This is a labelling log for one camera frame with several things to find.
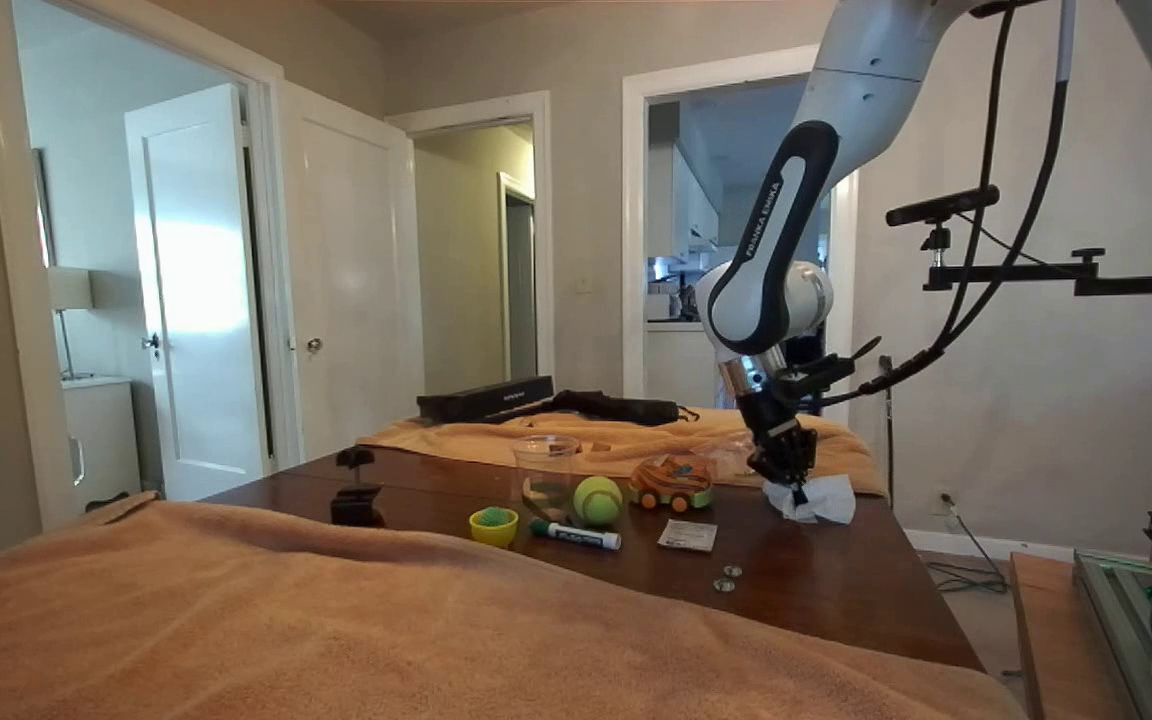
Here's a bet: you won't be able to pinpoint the orange towel under black case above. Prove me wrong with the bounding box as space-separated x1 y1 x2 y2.
371 405 888 499

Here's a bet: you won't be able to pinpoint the orange toy truck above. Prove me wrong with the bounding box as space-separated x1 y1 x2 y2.
622 448 723 521

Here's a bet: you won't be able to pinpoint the green bowl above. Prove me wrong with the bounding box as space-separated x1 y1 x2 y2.
463 499 527 554

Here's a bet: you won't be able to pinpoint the wall power cable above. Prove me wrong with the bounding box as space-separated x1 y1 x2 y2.
931 490 1016 595

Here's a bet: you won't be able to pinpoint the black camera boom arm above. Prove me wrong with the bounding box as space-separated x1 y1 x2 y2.
921 241 1152 299

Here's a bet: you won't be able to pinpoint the white marker green cap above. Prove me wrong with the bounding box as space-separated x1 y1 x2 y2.
524 516 628 556

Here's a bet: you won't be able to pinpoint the long black case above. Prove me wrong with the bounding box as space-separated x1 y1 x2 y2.
411 372 560 427

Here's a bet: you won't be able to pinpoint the clear plastic cup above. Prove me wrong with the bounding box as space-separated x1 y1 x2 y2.
513 436 585 521

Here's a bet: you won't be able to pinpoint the small black clamp mount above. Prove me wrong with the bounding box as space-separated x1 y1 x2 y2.
328 446 391 527

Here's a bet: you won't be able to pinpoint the white paper card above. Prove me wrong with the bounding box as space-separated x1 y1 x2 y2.
652 516 723 556

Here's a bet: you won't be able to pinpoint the yellow-green tennis ball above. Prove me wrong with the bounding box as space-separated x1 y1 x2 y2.
566 471 633 533

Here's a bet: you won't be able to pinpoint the green framed tray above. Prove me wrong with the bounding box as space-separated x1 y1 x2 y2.
1070 548 1152 720

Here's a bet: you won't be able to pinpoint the thin dark pole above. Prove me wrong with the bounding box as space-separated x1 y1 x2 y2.
876 354 900 510

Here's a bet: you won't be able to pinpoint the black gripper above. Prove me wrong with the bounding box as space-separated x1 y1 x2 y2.
714 347 825 490

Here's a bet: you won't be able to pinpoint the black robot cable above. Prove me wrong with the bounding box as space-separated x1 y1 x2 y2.
807 0 1089 413

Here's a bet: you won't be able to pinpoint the black tripod bag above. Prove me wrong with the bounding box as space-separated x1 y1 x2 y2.
521 386 688 427

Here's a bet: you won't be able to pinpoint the large orange towel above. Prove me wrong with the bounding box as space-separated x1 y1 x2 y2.
0 497 1032 720

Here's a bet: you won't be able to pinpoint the white panel door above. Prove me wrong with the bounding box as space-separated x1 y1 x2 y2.
118 79 275 510
272 76 427 468

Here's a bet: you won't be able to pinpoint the black bar camera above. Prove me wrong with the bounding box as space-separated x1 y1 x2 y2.
878 182 1006 233

